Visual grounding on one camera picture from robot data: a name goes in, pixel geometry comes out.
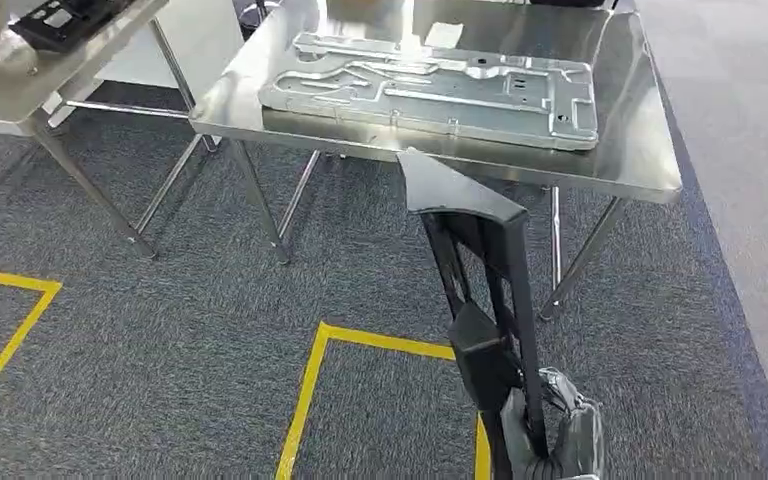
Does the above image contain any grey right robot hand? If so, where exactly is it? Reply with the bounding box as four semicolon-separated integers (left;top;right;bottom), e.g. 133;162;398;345
499;367;605;480

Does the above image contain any black plastic plate frame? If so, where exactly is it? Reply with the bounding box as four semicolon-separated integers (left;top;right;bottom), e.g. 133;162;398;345
397;146;551;480
9;0;134;54

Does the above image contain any steel work table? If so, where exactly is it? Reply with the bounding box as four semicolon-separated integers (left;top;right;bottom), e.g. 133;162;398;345
188;0;683;323
0;0;223;261

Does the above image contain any stamped grey metal panel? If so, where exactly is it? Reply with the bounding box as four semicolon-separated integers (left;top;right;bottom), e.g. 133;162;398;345
258;31;601;152

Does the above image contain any white paper sheet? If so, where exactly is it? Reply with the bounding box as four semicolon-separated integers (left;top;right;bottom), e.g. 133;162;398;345
423;21;465;49

